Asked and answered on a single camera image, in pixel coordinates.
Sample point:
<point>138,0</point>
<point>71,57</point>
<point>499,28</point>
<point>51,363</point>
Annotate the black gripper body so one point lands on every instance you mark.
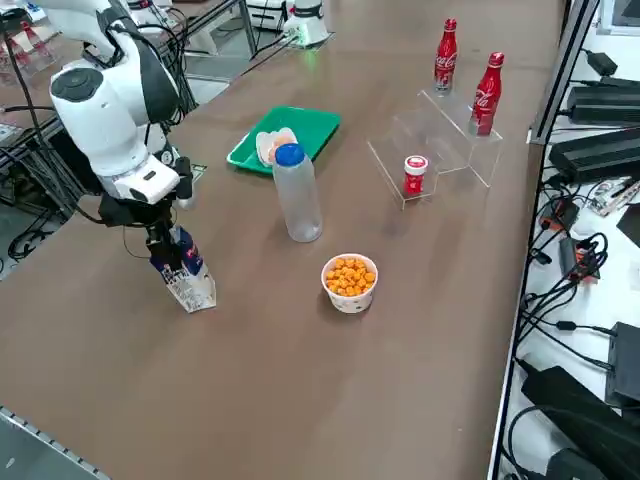
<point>130,210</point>

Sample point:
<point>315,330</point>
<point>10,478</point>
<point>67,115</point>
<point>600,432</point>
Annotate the blue white milk carton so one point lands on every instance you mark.
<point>192,285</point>

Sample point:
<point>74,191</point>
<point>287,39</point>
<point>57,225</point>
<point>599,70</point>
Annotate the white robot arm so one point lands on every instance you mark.
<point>307,20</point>
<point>100,115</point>

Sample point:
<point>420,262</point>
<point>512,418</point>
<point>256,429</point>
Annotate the clear stand with red bottles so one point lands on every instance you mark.
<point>40,55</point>

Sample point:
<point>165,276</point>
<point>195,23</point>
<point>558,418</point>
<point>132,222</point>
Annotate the clear acrylic display stand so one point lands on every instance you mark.
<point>450,150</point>

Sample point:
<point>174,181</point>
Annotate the clear bottle blue cap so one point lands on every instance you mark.
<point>297,200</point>

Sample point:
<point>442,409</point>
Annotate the white plastic packet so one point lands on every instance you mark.
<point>265,145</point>

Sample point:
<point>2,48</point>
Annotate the white cup of popcorn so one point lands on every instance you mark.
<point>350,300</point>

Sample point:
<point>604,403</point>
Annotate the green plastic tray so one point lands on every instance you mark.
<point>305,125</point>

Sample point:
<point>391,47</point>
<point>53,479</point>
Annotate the white box device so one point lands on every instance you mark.
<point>265,15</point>

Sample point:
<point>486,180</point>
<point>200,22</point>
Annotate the red jar white lid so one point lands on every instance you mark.
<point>415,182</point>

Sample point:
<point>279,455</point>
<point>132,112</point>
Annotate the red cola bottle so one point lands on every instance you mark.
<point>485,100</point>
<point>445,60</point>

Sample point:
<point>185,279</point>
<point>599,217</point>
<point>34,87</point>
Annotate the black orange small device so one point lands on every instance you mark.
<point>587,270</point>
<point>560,215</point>

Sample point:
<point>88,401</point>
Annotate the small black power adapter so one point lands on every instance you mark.
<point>602,62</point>
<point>567,255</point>

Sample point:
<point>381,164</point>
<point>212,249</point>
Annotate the large black angled device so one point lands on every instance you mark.
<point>575,410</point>

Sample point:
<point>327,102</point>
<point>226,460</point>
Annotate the large black power brick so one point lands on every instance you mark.
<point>595,155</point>
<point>605,105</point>

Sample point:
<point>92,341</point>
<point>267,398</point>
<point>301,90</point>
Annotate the small cluttered white tray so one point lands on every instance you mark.
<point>615,195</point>

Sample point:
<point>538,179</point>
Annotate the black box device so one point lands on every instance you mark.
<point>625,365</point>

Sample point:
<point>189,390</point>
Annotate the metal table edge rail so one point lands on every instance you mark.
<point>30,430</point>

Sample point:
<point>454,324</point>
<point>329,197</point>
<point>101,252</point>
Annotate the aluminium frame post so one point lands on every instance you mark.
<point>564,65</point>

